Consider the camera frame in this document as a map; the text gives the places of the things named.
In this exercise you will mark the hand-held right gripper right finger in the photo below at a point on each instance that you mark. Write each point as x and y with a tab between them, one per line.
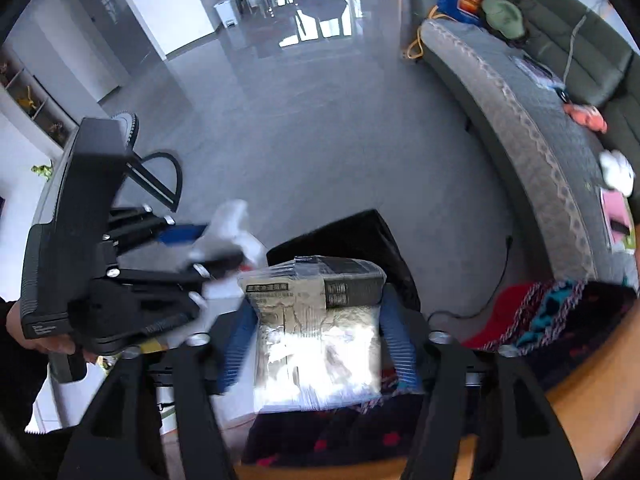
400	350

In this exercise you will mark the green hat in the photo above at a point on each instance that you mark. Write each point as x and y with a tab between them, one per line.
502	15

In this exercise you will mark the white plush toy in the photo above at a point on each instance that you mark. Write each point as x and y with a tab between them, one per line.
617	167

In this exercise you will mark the pink plush toy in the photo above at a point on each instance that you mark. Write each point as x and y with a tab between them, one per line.
585	116

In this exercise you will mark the person's left hand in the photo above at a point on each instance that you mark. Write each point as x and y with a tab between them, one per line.
50	346

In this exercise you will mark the green plant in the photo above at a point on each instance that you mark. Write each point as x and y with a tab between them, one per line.
42	170

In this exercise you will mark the grey-green sofa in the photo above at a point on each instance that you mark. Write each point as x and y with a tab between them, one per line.
600	60

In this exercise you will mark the white pedal bin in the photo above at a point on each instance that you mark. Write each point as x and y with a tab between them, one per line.
226	12

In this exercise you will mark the plastic-wrapped booklet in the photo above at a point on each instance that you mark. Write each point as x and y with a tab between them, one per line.
537	72

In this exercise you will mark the black trash bag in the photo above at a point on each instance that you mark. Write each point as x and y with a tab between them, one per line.
350	235

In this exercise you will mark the white display shelf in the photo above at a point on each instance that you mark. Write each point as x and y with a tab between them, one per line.
22	77

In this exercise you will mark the person's left forearm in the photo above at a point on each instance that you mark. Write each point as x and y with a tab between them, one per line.
15	385

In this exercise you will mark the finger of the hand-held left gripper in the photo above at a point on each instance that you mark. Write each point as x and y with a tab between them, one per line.
220	263
182	233

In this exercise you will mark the dark open umbrella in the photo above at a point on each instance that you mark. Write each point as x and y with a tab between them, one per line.
322	0

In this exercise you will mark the yellow figurine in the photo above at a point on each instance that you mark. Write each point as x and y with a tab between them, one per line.
29	100

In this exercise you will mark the pink book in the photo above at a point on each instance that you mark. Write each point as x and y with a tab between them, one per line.
612	210

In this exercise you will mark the black and white snack packet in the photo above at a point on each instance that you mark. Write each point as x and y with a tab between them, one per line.
310	350

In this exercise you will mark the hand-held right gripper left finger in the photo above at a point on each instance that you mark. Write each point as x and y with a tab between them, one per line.
235	355

